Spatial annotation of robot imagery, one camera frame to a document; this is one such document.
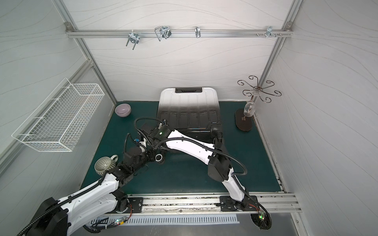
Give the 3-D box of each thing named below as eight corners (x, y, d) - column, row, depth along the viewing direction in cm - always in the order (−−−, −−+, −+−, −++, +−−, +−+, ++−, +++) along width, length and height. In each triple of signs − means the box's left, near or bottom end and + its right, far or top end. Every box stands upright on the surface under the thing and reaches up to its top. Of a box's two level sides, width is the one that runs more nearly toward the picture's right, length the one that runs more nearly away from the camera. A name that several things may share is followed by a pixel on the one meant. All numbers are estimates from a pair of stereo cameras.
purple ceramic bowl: (115, 118, 112) (112, 113, 108) (119, 108, 119) (117, 103, 114) (130, 118, 112) (127, 113, 108) (133, 108, 119) (131, 103, 114)
